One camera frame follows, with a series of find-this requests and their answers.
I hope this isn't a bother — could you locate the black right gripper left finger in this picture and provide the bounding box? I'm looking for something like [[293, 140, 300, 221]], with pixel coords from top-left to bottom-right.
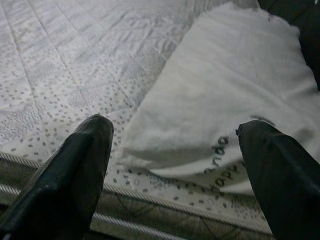
[[0, 114, 115, 240]]

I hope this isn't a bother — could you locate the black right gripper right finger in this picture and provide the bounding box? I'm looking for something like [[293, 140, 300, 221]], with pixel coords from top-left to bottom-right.
[[236, 119, 320, 240]]

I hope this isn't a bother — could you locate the white pillow with black print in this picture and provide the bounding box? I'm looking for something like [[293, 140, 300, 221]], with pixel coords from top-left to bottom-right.
[[116, 2, 320, 199]]

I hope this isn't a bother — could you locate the white quilted mattress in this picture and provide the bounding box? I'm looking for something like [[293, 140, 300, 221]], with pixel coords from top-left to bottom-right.
[[0, 0, 276, 240]]

